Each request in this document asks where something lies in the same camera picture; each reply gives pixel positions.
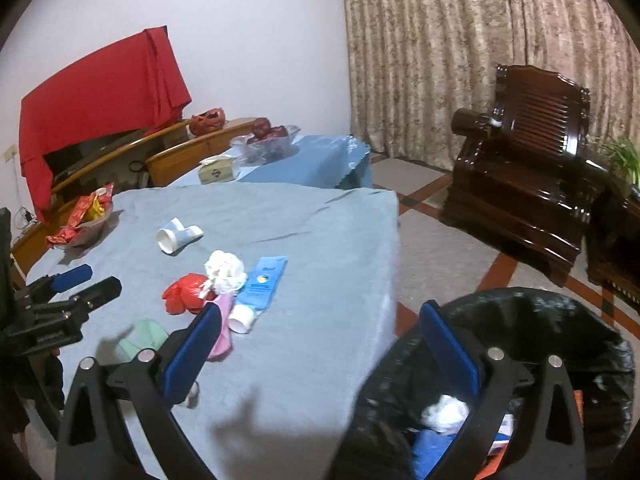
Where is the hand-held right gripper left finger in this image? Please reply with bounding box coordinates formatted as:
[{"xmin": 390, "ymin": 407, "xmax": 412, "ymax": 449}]
[{"xmin": 54, "ymin": 302, "xmax": 223, "ymax": 480}]

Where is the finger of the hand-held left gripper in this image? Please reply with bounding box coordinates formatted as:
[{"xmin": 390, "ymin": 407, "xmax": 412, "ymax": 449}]
[
  {"xmin": 60, "ymin": 276, "xmax": 123, "ymax": 322},
  {"xmin": 12, "ymin": 263, "xmax": 94, "ymax": 307}
]

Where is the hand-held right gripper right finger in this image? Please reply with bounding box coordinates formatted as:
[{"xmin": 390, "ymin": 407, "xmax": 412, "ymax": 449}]
[{"xmin": 417, "ymin": 300, "xmax": 587, "ymax": 480}]

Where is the pink plastic wrapper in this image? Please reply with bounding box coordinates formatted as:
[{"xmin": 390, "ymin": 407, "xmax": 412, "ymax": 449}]
[{"xmin": 205, "ymin": 292, "xmax": 236, "ymax": 360}]

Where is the small white plastic piece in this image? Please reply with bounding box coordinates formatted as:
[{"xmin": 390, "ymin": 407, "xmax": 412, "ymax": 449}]
[{"xmin": 179, "ymin": 381, "xmax": 201, "ymax": 409}]

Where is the white tissue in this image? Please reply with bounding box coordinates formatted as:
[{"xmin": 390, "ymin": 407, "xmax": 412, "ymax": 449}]
[
  {"xmin": 421, "ymin": 394, "xmax": 471, "ymax": 433},
  {"xmin": 204, "ymin": 250, "xmax": 248, "ymax": 295}
]

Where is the red plastic bag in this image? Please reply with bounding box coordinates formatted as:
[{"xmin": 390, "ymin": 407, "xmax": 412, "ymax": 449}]
[{"xmin": 161, "ymin": 273, "xmax": 216, "ymax": 316}]

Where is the white paper cup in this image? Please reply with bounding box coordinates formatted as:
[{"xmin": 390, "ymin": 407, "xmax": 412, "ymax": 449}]
[{"xmin": 156, "ymin": 217, "xmax": 205, "ymax": 257}]

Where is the blue cream tube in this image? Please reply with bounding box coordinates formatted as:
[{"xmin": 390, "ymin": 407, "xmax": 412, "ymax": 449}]
[{"xmin": 227, "ymin": 255, "xmax": 290, "ymax": 335}]

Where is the bin with black bag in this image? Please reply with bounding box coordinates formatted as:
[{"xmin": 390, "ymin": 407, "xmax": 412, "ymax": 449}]
[{"xmin": 327, "ymin": 286, "xmax": 636, "ymax": 480}]

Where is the glass snack bowl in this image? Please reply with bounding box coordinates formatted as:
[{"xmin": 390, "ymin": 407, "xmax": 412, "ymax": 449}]
[{"xmin": 62, "ymin": 205, "xmax": 123, "ymax": 261}]

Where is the red snack packet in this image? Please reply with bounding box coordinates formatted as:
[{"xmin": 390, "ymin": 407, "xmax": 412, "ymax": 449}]
[{"xmin": 46, "ymin": 182, "xmax": 115, "ymax": 251}]

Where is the yellow snack packet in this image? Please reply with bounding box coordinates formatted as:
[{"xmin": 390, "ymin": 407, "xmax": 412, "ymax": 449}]
[{"xmin": 82, "ymin": 195, "xmax": 111, "ymax": 223}]

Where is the black television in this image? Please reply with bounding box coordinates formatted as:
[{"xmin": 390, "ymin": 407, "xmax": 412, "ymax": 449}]
[{"xmin": 44, "ymin": 127, "xmax": 151, "ymax": 178}]

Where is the beige tissue box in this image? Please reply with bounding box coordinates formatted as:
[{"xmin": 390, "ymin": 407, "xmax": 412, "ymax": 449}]
[{"xmin": 198, "ymin": 155, "xmax": 240, "ymax": 184}]

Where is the wooden television cabinet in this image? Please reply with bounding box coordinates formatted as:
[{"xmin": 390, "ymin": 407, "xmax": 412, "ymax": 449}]
[{"xmin": 10, "ymin": 116, "xmax": 258, "ymax": 276}]

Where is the dark wooden armchair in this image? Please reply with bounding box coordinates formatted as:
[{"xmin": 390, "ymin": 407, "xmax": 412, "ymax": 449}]
[{"xmin": 440, "ymin": 64, "xmax": 608, "ymax": 288}]

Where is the red cloth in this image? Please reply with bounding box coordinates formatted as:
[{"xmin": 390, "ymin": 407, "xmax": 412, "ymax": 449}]
[{"xmin": 19, "ymin": 26, "xmax": 193, "ymax": 223}]

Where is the dark wooden side table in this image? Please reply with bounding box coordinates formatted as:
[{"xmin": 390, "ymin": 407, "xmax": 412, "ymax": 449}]
[{"xmin": 585, "ymin": 185, "xmax": 640, "ymax": 306}]

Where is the glass fruit bowl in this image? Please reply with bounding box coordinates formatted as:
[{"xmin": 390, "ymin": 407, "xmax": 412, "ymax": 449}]
[{"xmin": 230, "ymin": 125, "xmax": 302, "ymax": 165}]

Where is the light blue covered table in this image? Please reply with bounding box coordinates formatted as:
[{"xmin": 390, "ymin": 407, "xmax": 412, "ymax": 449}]
[{"xmin": 167, "ymin": 134, "xmax": 373, "ymax": 191}]

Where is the green potted plant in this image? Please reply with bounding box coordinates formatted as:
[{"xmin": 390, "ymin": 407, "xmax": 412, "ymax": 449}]
[{"xmin": 592, "ymin": 135, "xmax": 640, "ymax": 186}]

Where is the beige patterned curtain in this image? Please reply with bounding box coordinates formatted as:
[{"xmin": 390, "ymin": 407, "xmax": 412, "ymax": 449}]
[{"xmin": 332, "ymin": 0, "xmax": 640, "ymax": 171}]

